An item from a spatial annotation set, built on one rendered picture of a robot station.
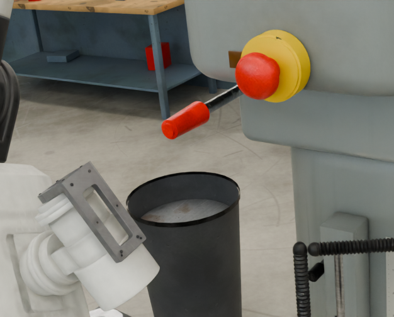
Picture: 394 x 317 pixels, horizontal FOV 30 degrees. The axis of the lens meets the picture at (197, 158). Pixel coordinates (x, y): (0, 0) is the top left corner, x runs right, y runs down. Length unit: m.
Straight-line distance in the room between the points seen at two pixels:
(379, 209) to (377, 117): 0.13
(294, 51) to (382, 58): 0.07
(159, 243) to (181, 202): 0.40
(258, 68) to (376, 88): 0.10
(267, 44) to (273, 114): 0.17
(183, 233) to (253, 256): 0.99
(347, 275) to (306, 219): 0.09
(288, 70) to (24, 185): 0.31
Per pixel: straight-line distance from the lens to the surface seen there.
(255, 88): 0.61
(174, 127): 0.69
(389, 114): 0.73
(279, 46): 0.63
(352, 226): 0.81
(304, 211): 0.87
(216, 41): 0.69
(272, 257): 3.78
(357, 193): 0.83
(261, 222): 4.11
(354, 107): 0.75
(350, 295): 0.85
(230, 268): 3.06
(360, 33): 0.61
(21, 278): 0.73
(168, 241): 2.91
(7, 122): 0.84
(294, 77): 0.63
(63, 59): 7.02
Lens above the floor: 1.94
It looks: 23 degrees down
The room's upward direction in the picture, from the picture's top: 7 degrees counter-clockwise
